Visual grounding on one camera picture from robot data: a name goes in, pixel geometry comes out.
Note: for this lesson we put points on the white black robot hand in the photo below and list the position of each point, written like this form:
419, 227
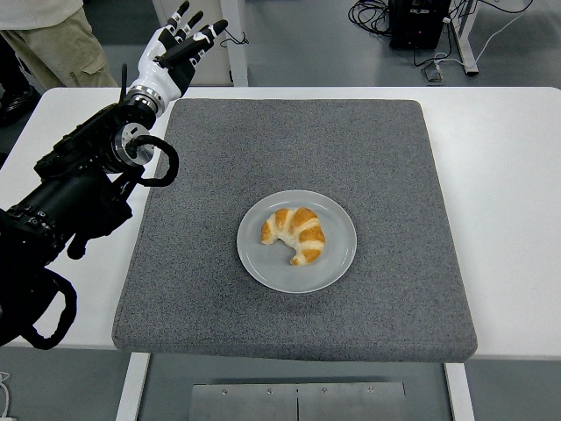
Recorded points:
155, 72

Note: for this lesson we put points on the golden croissant bread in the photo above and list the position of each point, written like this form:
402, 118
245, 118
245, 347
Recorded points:
307, 237

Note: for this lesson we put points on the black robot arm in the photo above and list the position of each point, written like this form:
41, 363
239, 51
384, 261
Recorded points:
66, 193

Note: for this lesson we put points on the pale grey round plate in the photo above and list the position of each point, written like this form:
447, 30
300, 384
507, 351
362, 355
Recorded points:
271, 272

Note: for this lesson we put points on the person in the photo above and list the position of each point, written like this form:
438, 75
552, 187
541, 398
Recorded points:
15, 103
52, 44

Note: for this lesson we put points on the grey felt table mat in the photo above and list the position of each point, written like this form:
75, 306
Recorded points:
372, 144

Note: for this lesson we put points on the black computer case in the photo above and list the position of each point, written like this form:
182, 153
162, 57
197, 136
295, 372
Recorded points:
416, 26

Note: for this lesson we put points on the white desk leg with foot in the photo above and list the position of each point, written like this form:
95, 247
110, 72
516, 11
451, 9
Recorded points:
465, 44

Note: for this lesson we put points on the white table leg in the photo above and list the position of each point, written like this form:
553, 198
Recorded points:
131, 386
460, 394

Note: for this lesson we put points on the white desk post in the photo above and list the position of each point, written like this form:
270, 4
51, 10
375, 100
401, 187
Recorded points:
239, 66

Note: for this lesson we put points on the small grey floor bracket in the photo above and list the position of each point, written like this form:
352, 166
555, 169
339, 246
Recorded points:
434, 74

